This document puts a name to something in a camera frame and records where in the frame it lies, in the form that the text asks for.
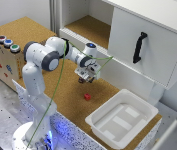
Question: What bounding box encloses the white sliding door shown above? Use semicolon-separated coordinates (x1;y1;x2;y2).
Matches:
107;6;177;91

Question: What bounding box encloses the pink block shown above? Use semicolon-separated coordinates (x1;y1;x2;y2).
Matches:
83;93;92;102

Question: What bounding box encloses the red button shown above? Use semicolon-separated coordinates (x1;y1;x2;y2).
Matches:
0;34;7;45

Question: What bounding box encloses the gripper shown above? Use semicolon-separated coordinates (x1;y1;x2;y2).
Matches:
74;63;101;84

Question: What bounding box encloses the blue button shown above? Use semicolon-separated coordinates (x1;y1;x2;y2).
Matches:
2;38;14;49

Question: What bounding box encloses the white cabinet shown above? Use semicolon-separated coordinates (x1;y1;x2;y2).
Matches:
53;0;177;107

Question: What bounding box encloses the green button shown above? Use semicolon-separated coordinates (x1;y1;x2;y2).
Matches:
9;43;22;54

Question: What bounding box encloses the black door handle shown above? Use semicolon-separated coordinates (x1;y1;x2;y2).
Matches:
132;31;148;65

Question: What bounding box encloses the white plastic box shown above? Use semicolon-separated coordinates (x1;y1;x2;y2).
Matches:
84;88;160;150

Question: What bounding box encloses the green cable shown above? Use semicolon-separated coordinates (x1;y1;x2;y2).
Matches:
25;40;115;150

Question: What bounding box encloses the wooden drawer box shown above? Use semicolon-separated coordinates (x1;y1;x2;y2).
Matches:
0;16;58;92

